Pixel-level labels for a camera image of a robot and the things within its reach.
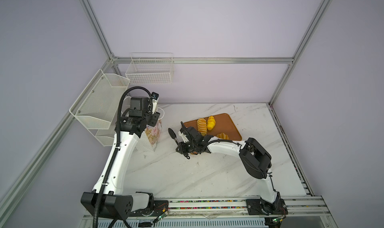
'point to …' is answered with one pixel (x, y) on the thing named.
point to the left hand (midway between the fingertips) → (148, 114)
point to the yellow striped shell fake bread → (223, 136)
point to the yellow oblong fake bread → (211, 123)
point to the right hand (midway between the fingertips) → (175, 150)
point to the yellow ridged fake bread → (202, 126)
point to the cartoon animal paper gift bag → (153, 133)
